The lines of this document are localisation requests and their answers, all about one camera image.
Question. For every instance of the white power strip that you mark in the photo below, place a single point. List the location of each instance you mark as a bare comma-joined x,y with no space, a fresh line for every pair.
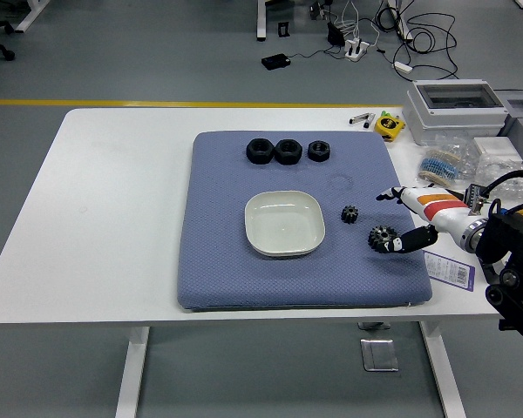
356,49

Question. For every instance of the silver black marker pen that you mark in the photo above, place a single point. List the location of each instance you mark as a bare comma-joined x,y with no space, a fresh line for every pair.
361,118

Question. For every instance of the white orange robot right hand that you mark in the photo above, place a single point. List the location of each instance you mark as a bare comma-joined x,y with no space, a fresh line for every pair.
440,209

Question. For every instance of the purple label card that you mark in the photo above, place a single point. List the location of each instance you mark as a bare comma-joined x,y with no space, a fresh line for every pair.
449,270

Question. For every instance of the black charger brick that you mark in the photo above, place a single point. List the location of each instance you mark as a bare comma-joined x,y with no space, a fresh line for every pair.
334,35

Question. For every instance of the black power adapter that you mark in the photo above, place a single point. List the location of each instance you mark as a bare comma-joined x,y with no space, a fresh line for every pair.
276,61

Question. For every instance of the yellow floor tape line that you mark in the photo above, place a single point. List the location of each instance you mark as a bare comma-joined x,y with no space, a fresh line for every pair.
113,103

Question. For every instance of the large black hex nut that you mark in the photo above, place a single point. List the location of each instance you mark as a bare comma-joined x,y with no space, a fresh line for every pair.
260,151
288,152

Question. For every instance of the small black hex nut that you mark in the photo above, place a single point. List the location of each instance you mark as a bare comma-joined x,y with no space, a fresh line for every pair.
319,151

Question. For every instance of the white plug adapter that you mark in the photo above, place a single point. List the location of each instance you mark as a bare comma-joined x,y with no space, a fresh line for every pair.
403,67

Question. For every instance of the black floor bracket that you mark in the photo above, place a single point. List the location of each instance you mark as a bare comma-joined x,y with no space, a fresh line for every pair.
283,29

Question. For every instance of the metal floor plate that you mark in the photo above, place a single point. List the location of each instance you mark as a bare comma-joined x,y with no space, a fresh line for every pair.
378,355

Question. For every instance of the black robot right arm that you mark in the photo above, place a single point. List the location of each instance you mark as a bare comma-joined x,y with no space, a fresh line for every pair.
512,231

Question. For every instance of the small black gear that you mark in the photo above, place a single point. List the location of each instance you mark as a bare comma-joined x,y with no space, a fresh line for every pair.
350,214

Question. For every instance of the blue-grey padded mat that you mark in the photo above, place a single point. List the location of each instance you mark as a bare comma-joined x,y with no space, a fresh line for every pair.
226,270

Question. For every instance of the blue resistor tape roll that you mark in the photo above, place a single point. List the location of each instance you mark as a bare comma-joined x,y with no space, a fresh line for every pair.
438,167

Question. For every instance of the black desk control panel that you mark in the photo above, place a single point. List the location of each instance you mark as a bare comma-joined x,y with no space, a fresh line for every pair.
507,325

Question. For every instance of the white desk leg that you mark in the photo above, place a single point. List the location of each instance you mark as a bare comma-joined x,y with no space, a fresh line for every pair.
262,19
30,15

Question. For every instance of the grey electrical enclosure box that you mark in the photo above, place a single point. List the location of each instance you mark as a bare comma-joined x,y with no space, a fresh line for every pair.
453,117

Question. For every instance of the white table leg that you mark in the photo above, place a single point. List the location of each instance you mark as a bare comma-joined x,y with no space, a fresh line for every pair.
131,374
444,374

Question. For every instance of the white square dish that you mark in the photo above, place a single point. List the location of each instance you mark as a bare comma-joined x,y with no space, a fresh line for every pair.
283,222

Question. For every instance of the large black gear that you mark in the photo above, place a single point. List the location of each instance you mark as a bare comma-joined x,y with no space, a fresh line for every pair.
378,237

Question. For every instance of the yellow tape measure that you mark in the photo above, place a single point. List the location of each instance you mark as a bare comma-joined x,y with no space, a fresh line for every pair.
389,126

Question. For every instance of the clear plastic bag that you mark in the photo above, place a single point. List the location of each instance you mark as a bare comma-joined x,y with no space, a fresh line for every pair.
492,170
451,143

